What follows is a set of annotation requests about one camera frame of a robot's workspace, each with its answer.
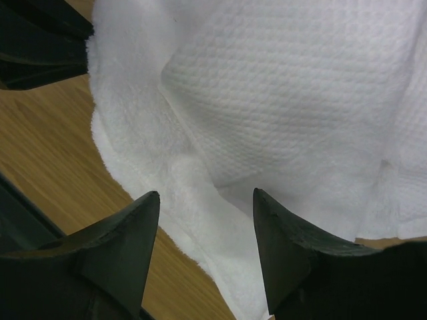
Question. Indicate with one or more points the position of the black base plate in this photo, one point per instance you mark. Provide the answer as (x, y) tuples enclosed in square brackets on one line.
[(23, 225)]

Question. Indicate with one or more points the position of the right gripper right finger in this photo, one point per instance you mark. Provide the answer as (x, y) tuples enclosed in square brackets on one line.
[(309, 273)]

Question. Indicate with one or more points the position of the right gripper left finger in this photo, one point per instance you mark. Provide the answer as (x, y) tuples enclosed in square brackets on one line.
[(99, 272)]

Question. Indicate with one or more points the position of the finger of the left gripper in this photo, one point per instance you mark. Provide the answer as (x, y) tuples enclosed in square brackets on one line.
[(42, 25), (25, 67)]

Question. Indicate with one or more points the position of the white towel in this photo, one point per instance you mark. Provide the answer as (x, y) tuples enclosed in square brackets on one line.
[(322, 104)]

